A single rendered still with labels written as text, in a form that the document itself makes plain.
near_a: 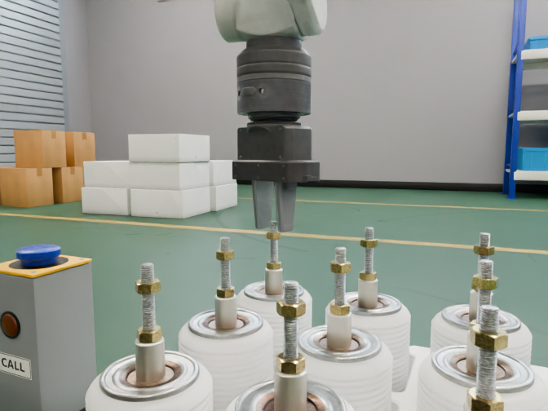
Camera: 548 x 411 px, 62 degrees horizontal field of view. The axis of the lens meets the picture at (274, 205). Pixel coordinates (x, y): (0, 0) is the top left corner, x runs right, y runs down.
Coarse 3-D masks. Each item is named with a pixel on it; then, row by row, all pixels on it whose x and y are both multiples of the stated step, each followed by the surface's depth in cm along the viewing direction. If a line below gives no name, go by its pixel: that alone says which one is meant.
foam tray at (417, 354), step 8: (416, 352) 56; (424, 352) 56; (416, 360) 54; (416, 368) 52; (536, 368) 52; (544, 368) 52; (416, 376) 50; (544, 376) 50; (408, 384) 48; (416, 384) 48; (392, 392) 47; (400, 392) 47; (408, 392) 47; (416, 392) 47; (392, 400) 45; (400, 400) 45; (408, 400) 45; (416, 400) 45; (392, 408) 45; (400, 408) 44; (408, 408) 44; (416, 408) 44
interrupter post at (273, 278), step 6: (270, 270) 56; (276, 270) 56; (282, 270) 57; (270, 276) 56; (276, 276) 56; (282, 276) 57; (270, 282) 56; (276, 282) 56; (282, 282) 57; (270, 288) 56; (276, 288) 56; (282, 288) 57
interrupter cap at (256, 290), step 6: (258, 282) 60; (264, 282) 60; (246, 288) 57; (252, 288) 57; (258, 288) 58; (264, 288) 58; (300, 288) 57; (246, 294) 55; (252, 294) 55; (258, 294) 55; (264, 294) 55; (270, 294) 56; (276, 294) 56; (282, 294) 55; (300, 294) 55; (264, 300) 53; (270, 300) 53; (276, 300) 53
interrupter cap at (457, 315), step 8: (464, 304) 51; (448, 312) 49; (456, 312) 49; (464, 312) 49; (504, 312) 49; (448, 320) 47; (456, 320) 46; (464, 320) 47; (504, 320) 47; (512, 320) 46; (464, 328) 45; (504, 328) 45; (512, 328) 44; (520, 328) 45
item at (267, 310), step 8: (240, 296) 56; (304, 296) 55; (240, 304) 55; (248, 304) 54; (256, 304) 53; (264, 304) 53; (272, 304) 53; (256, 312) 53; (264, 312) 52; (272, 312) 52; (272, 320) 52; (280, 320) 53; (304, 320) 54; (272, 328) 53; (280, 328) 53; (304, 328) 55; (280, 336) 53; (280, 344) 53; (280, 352) 53
